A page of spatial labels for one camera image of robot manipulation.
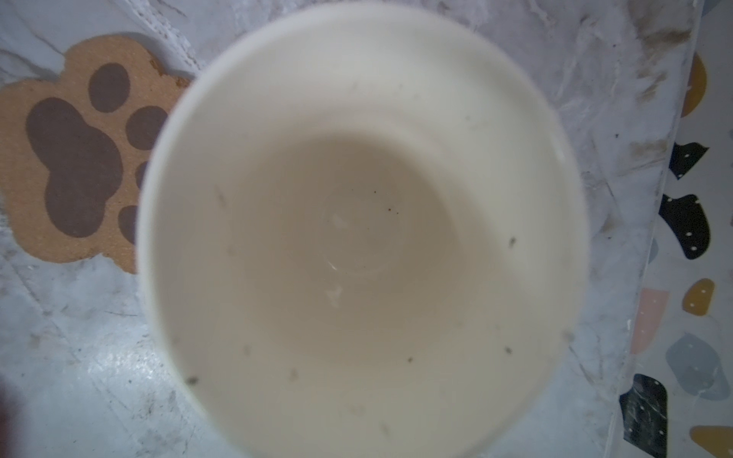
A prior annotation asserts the cork paw coaster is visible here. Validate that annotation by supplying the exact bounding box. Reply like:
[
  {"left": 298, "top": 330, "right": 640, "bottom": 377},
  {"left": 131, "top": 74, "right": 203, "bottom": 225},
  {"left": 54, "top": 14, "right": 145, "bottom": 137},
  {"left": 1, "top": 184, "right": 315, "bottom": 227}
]
[{"left": 1, "top": 35, "right": 190, "bottom": 273}]

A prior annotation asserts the grey mug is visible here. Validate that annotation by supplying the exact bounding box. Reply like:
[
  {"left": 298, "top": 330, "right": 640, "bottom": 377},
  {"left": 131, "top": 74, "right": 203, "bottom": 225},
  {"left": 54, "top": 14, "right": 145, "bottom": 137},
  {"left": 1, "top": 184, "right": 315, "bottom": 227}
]
[{"left": 137, "top": 2, "right": 589, "bottom": 457}]

